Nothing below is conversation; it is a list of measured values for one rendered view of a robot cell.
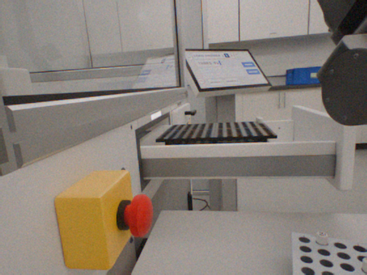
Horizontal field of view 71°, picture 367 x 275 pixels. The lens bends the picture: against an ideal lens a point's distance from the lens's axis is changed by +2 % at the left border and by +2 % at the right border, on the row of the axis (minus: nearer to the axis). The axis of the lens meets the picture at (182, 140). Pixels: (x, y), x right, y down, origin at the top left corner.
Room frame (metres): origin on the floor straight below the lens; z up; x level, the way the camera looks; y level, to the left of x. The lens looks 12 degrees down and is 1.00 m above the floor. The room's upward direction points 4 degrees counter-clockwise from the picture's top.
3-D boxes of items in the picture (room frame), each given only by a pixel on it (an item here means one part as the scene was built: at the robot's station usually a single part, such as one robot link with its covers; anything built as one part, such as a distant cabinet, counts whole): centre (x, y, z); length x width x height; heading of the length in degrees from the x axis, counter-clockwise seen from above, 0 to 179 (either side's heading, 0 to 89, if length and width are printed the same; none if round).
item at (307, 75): (3.64, -1.85, 1.01); 0.61 x 0.41 x 0.22; 84
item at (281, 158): (0.55, -0.06, 0.86); 0.40 x 0.26 x 0.06; 81
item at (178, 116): (0.88, -0.01, 0.87); 0.29 x 0.02 x 0.11; 171
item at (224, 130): (0.55, -0.07, 0.87); 0.22 x 0.18 x 0.06; 81
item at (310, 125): (0.51, -0.27, 0.87); 0.29 x 0.02 x 0.11; 171
